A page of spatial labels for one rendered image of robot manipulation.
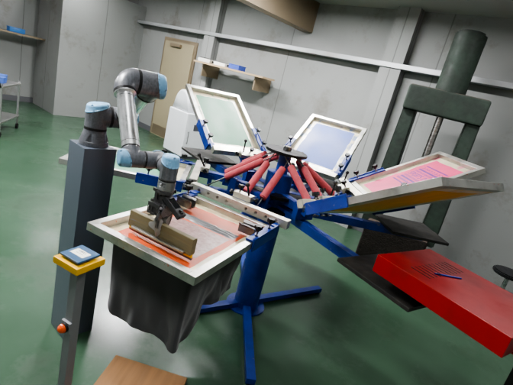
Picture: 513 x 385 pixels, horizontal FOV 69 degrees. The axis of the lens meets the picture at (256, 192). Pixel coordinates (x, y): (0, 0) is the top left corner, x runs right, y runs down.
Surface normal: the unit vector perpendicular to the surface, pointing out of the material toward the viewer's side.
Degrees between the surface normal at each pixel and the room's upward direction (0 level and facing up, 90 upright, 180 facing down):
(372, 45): 90
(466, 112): 90
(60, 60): 90
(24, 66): 90
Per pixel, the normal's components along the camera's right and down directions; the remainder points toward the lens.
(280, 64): -0.64, 0.07
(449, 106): -0.43, 0.15
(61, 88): 0.73, 0.36
